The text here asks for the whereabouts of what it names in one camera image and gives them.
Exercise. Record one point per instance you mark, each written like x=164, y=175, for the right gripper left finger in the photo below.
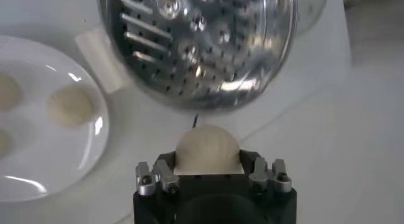
x=167, y=178

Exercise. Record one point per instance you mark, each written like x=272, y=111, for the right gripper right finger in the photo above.
x=262, y=176

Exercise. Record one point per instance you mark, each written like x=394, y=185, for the white steamed baozi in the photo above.
x=71, y=105
x=8, y=91
x=3, y=143
x=206, y=149

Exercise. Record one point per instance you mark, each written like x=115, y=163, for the stainless steel steamer basket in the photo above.
x=205, y=55

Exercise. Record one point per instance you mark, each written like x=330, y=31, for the stainless steel steamer pot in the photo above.
x=101, y=64

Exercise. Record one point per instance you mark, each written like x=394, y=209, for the white round plate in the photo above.
x=63, y=162

